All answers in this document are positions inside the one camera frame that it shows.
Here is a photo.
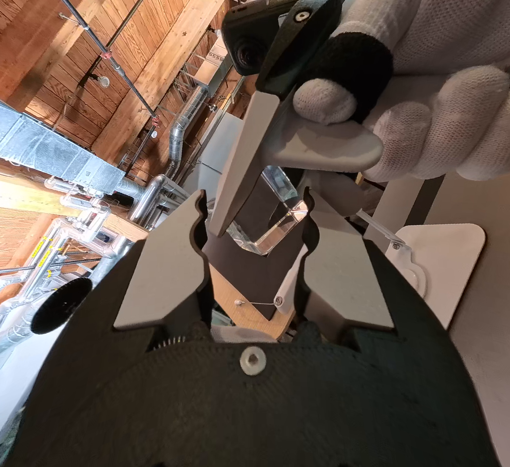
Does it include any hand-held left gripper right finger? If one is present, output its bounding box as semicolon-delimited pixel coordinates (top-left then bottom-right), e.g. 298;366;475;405
296;186;395;343

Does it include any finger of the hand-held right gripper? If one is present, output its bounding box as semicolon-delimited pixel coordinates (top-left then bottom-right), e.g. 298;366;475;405
306;173;366;221
208;91;384;237

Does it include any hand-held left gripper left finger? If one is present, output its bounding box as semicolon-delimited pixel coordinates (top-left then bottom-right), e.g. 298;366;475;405
113;189;215;332

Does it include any clear acrylic cube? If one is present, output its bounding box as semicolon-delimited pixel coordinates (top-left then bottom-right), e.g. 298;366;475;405
227;165;310;256

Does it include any person's left hand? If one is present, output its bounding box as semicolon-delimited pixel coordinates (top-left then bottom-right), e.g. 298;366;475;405
210;324;276;343

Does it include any person's right hand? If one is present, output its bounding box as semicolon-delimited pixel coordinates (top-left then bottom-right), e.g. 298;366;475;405
292;0;510;183

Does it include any wood-framed dark divider panel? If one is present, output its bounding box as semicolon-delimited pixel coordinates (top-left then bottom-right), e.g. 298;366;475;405
201;172;311;336

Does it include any black floor-to-ceiling pole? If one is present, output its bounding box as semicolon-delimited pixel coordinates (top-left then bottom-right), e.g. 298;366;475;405
30;278;94;335

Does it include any white lamp stand with base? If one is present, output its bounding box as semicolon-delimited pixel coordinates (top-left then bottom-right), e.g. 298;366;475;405
382;223;487;330

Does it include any round silver duct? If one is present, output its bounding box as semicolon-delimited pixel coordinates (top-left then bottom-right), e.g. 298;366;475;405
127;84;210;230

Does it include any grey rectangular air duct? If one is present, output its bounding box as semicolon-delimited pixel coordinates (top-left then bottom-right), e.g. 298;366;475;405
0;101;127;199

